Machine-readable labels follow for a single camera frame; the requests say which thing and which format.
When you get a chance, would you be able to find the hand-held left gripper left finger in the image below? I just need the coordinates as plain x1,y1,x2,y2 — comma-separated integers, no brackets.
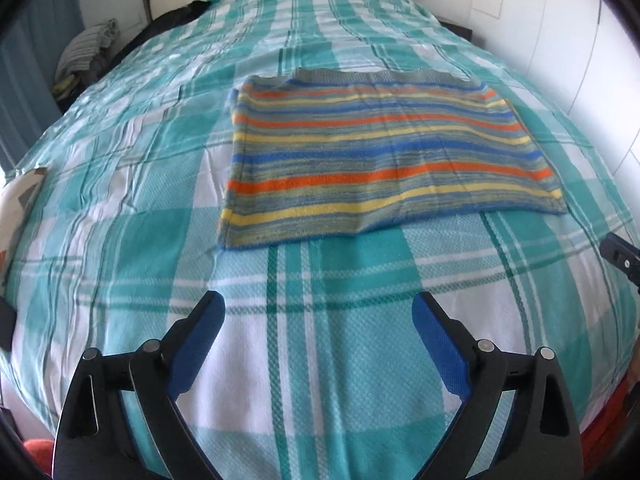
52,290,226,480

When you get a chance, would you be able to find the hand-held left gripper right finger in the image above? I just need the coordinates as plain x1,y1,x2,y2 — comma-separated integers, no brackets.
411,291,583,480

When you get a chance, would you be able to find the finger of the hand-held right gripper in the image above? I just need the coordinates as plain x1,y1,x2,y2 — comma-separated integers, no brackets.
599,232,640,291

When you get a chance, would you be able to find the striped knit sweater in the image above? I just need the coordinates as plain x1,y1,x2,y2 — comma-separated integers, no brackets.
217,69,571,252

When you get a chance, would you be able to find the pile of striped clothes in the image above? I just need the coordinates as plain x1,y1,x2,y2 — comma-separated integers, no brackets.
54,18,121,98

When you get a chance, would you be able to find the teal plaid bedspread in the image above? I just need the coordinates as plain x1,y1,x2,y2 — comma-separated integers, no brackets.
0,0,640,480

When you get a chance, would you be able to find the black phone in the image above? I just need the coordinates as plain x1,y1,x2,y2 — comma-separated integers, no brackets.
0,300,18,353

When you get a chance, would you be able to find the orange fluffy rug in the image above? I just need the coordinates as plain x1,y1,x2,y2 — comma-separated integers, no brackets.
22,439,56,478

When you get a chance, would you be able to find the patterned pillow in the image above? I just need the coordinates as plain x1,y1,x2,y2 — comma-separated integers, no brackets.
0,167,48,286

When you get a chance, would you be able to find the dark nightstand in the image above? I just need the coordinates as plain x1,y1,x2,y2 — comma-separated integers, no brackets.
440,19,473,43

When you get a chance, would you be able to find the teal curtain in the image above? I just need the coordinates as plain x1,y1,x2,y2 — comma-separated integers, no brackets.
0,0,86,171

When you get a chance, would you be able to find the dark cloth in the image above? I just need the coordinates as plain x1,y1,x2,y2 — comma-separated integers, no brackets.
107,0,213,61

